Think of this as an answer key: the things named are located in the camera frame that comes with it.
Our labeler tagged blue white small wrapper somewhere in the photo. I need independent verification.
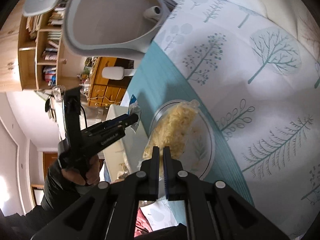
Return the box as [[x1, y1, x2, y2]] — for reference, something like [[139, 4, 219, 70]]
[[128, 94, 142, 132]]

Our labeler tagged dark sleeved forearm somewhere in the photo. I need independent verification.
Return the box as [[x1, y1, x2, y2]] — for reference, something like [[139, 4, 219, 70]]
[[1, 161, 86, 239]]

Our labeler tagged operator left hand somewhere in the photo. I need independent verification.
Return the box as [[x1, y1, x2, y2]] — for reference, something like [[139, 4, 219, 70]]
[[61, 154, 100, 186]]

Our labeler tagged wooden desk with drawers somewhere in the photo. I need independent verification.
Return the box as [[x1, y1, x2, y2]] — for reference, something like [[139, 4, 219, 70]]
[[87, 57, 133, 107]]

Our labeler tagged pink bed blanket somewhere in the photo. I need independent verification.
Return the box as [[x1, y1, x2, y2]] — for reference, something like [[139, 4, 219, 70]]
[[134, 207, 153, 237]]

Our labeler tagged white plastic organizer tray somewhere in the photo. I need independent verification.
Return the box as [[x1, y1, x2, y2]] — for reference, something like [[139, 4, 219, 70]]
[[102, 104, 153, 181]]

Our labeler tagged grey mesh office chair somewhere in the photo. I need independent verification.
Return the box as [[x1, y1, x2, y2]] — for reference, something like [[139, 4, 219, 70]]
[[22, 0, 178, 81]]

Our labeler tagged wooden bookshelf with books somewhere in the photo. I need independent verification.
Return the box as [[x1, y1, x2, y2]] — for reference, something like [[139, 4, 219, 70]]
[[0, 0, 83, 92]]

